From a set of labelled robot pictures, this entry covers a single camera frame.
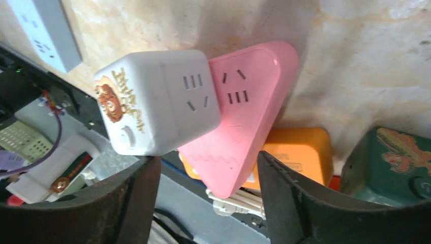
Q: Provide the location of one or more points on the red cube socket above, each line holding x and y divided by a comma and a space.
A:
335, 183

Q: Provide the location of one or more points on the green cube socket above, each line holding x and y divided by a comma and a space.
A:
388, 167

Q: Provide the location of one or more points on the pink triangular power strip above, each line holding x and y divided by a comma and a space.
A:
251, 85

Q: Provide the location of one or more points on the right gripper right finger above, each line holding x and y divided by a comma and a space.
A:
300, 210

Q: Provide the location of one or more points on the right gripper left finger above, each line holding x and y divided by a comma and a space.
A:
118, 209

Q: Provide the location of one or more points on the white cube socket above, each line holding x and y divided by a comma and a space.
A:
154, 102

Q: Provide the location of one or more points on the blue power strip with cable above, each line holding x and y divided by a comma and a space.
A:
46, 25

